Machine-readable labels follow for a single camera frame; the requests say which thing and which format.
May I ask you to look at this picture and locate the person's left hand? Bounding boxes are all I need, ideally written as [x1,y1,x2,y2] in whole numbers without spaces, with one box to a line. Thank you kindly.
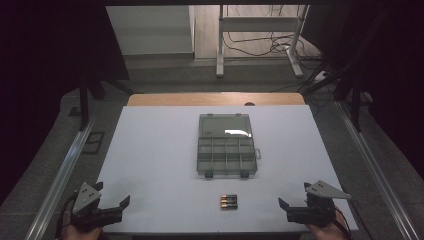
[60,222,105,240]

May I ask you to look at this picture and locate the wooden table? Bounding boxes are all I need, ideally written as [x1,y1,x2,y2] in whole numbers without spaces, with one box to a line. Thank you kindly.
[127,92,306,108]

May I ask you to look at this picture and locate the black metal stand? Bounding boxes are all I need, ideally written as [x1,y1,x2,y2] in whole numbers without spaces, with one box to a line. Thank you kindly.
[78,75,135,132]
[306,9,393,133]

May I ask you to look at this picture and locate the person's right hand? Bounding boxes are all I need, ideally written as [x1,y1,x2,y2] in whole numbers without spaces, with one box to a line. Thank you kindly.
[305,211,350,240]

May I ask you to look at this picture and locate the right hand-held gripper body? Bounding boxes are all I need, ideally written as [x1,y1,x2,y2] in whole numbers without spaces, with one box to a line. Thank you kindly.
[286,180,353,228]

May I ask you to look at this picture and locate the white cabinet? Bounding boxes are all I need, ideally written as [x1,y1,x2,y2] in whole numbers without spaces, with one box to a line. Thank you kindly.
[105,5,196,56]

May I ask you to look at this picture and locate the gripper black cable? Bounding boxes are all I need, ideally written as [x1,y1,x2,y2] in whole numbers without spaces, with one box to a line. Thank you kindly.
[54,194,79,240]
[333,205,354,240]

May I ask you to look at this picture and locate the metal floor rail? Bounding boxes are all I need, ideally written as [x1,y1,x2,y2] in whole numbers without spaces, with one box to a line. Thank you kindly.
[24,109,101,240]
[334,99,422,240]

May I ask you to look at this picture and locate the black floor socket frame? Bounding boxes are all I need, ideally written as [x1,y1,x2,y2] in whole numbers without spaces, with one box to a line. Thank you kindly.
[81,131,106,155]

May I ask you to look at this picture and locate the clear plastic compartment box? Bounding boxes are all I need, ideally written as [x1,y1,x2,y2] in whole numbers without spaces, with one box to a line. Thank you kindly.
[195,113,262,180]

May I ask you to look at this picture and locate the black floor cables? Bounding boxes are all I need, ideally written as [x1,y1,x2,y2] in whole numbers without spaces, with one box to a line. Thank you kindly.
[222,5,329,94]

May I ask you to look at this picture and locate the white metal desk frame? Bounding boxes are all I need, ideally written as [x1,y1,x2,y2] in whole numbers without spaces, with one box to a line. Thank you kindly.
[215,4,311,79]

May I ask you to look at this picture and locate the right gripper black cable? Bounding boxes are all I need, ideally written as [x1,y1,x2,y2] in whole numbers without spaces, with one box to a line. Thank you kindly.
[333,205,354,240]

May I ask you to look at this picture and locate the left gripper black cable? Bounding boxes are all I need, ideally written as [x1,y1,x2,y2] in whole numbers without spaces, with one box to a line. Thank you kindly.
[54,194,79,240]

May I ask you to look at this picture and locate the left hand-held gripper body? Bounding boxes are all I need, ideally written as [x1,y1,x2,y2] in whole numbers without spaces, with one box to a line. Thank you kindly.
[69,182,124,233]

